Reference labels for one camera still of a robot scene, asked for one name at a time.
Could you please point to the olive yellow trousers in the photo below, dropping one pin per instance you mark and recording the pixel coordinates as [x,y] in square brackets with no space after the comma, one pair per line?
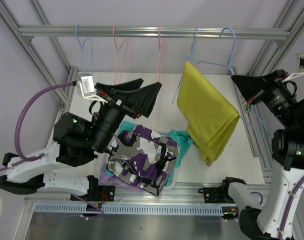
[211,118]

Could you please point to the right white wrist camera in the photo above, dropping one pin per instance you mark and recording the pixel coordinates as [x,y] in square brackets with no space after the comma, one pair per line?
[299,68]

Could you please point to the purple white patterned trousers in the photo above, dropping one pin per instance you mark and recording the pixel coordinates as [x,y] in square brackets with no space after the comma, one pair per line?
[143,158]

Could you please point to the aluminium hanging rail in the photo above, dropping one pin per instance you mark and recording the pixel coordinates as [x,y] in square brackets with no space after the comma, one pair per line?
[276,34]

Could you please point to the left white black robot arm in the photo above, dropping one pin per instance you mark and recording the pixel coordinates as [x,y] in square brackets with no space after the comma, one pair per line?
[76,141]

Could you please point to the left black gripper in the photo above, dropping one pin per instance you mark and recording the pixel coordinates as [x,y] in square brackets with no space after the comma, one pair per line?
[141,100]

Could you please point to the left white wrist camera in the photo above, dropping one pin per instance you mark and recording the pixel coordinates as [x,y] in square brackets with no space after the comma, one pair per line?
[86,89]

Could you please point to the teal trousers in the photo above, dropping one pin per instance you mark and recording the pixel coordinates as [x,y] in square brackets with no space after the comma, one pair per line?
[183,139]

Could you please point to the lilac purple trousers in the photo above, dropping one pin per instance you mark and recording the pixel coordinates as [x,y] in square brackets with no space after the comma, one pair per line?
[107,179]

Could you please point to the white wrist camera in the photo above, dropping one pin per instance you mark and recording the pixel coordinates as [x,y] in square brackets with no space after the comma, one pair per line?
[299,68]
[86,89]

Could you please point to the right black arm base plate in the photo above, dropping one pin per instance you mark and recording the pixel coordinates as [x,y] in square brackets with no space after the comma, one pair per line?
[215,195]

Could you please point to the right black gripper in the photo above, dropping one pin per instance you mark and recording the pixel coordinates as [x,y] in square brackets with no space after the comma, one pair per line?
[256,89]

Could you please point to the white plastic basket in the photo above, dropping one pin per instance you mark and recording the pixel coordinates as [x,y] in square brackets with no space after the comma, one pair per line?
[170,182]

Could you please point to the white slotted cable duct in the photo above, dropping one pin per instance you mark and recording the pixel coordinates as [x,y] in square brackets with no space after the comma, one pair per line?
[82,208]

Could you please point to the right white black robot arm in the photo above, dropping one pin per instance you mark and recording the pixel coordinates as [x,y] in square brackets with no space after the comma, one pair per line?
[273,220]

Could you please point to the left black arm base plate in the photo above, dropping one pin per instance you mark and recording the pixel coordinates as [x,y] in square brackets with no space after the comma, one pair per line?
[101,193]

